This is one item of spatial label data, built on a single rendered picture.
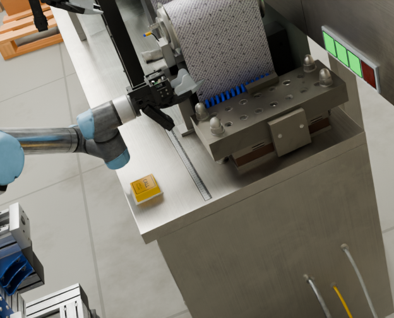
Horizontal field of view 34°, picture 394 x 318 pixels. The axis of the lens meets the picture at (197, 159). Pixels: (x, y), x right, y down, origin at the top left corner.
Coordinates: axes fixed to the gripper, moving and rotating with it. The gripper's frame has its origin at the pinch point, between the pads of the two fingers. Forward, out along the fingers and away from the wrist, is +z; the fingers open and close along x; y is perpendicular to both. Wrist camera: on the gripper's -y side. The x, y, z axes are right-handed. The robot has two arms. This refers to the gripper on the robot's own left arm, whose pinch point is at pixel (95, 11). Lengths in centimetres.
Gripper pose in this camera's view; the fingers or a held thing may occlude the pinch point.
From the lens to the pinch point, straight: 173.3
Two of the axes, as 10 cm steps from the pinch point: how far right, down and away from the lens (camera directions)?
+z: 8.8, 1.7, 4.5
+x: -3.1, -5.1, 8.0
